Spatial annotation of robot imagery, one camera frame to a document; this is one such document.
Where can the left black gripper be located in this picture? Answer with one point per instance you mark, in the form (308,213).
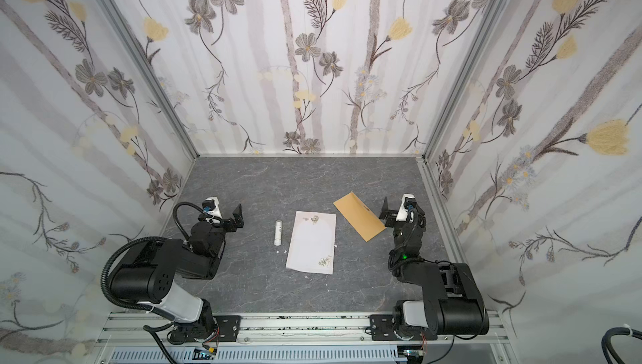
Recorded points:
(226,222)

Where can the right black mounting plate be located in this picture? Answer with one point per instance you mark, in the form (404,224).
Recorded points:
(394,328)

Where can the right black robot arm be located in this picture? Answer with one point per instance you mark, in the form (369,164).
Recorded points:
(450,304)

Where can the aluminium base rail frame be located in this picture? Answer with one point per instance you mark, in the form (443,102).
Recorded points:
(352,329)

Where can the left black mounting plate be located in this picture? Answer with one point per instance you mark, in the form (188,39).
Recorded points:
(220,328)

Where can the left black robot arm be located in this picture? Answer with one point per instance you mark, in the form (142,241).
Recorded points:
(141,274)

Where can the white perforated cable duct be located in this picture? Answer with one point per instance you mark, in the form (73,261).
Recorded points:
(300,354)

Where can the white glue stick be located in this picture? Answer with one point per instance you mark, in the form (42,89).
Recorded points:
(278,233)

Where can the black mounting plate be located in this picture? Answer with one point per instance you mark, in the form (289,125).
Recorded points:
(220,328)
(394,328)

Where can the white floral letter paper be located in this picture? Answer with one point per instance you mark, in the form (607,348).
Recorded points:
(312,243)

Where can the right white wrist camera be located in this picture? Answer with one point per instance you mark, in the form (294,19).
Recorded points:
(403,212)

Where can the brown kraft envelope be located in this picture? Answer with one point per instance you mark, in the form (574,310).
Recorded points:
(359,216)

